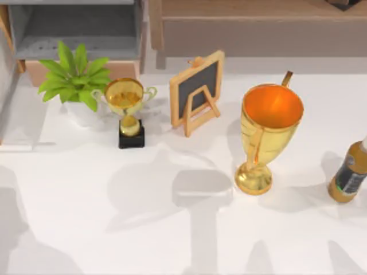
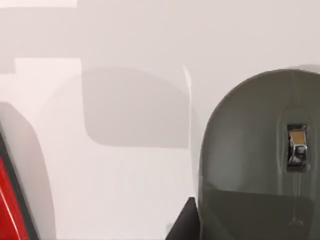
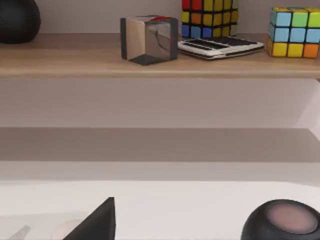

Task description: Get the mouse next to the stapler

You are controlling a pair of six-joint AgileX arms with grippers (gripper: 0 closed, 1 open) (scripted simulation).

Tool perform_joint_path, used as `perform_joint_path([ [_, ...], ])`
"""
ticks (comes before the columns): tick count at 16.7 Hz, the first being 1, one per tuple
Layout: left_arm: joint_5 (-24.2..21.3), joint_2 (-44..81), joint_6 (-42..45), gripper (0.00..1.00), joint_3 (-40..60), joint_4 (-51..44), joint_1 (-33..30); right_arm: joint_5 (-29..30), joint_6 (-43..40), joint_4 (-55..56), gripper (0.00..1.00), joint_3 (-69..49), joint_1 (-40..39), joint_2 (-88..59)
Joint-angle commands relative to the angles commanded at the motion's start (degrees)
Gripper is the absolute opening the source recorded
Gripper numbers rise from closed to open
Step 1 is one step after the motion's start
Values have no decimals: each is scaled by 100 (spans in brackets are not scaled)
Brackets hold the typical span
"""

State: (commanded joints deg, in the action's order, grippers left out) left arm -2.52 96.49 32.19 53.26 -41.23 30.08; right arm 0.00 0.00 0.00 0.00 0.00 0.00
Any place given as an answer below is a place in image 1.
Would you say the wooden framed blackboard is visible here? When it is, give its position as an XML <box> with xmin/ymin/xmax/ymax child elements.
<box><xmin>169</xmin><ymin>50</ymin><xmax>225</xmax><ymax>138</ymax></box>

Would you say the small gold trophy black base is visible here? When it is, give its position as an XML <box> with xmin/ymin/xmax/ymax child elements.
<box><xmin>91</xmin><ymin>77</ymin><xmax>158</xmax><ymax>150</ymax></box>

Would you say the large gold trophy cup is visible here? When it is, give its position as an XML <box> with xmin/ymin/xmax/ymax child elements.
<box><xmin>235</xmin><ymin>70</ymin><xmax>304</xmax><ymax>197</ymax></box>

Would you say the pale wooden drawer front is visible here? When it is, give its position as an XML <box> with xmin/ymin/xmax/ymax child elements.
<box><xmin>24</xmin><ymin>59</ymin><xmax>141</xmax><ymax>88</ymax></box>

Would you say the green plant in white pot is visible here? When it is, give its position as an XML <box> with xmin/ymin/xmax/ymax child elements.
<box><xmin>37</xmin><ymin>41</ymin><xmax>112</xmax><ymax>127</ymax></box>

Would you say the wooden open shelf unit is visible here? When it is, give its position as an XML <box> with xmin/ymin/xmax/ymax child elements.
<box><xmin>149</xmin><ymin>0</ymin><xmax>367</xmax><ymax>70</ymax></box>

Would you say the pulled-out drawer grey inside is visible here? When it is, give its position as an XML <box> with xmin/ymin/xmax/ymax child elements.
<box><xmin>7</xmin><ymin>0</ymin><xmax>147</xmax><ymax>61</ymax></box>

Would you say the amber bottle with dark label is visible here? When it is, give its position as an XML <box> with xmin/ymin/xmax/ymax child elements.
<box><xmin>327</xmin><ymin>133</ymin><xmax>367</xmax><ymax>203</ymax></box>

